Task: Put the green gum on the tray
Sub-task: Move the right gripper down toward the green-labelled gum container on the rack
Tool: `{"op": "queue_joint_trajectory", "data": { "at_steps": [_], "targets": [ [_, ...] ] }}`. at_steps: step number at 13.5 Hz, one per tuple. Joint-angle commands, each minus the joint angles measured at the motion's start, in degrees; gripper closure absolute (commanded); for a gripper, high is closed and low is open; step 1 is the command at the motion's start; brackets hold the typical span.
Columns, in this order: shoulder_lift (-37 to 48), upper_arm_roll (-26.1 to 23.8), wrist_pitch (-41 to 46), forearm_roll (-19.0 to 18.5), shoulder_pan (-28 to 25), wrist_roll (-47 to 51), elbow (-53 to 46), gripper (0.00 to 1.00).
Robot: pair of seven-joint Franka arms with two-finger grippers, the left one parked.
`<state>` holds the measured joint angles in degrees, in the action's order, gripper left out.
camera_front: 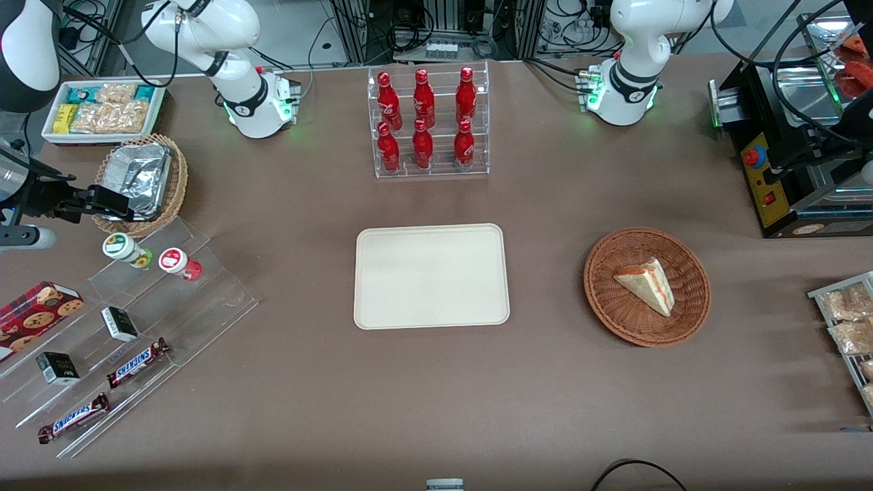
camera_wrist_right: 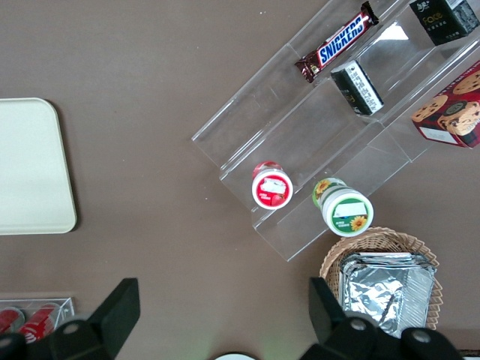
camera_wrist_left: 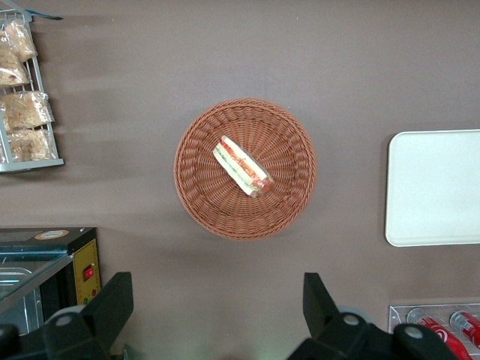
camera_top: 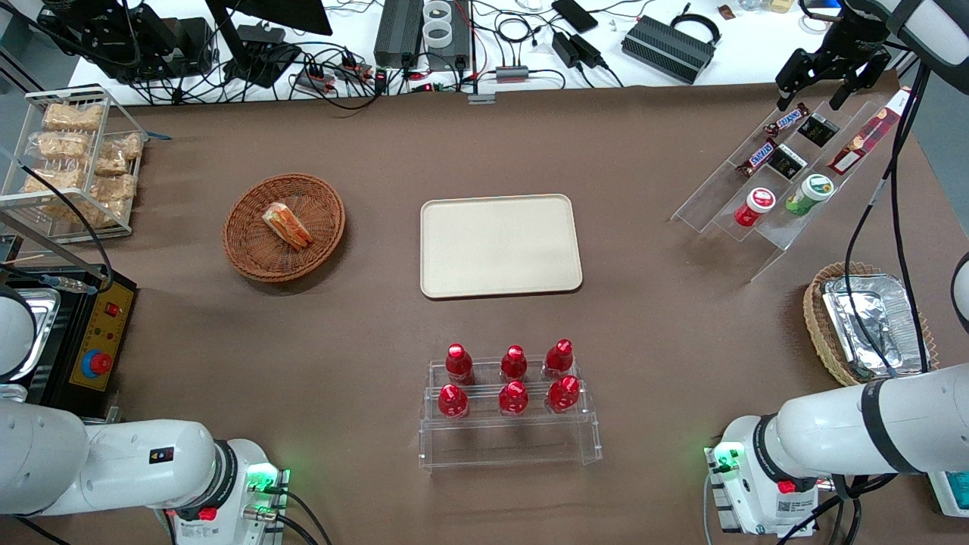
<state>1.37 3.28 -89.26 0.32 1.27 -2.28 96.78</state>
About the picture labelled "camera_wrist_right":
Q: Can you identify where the cream plastic tray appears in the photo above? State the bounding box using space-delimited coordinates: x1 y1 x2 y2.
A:
0 97 78 236

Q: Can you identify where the red cookie box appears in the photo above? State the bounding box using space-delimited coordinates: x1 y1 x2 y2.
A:
411 61 480 149

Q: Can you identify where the Snickers chocolate bar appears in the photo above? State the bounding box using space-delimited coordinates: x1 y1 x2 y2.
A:
294 1 380 84

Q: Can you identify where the light wicker basket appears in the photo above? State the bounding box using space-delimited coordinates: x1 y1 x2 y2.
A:
319 226 444 332

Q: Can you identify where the clear acrylic stepped shelf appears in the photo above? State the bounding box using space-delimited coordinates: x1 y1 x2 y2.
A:
190 0 480 263

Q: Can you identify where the red gum jar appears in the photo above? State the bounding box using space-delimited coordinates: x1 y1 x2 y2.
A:
250 160 294 210

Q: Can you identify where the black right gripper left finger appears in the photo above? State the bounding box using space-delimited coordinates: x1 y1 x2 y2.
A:
48 277 141 360

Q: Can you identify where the silver foil container stack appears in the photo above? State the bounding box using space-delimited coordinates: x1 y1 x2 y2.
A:
339 251 438 338

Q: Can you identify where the clear acrylic bottle rack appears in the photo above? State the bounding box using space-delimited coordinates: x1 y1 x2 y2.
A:
0 297 76 338

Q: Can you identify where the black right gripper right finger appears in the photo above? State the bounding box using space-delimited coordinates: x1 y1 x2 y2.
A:
299 276 403 360

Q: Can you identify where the small black carton box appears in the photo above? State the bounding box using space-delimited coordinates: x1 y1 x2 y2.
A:
408 0 480 47
330 59 385 116

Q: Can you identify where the green gum jar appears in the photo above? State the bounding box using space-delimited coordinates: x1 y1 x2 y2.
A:
313 177 375 238

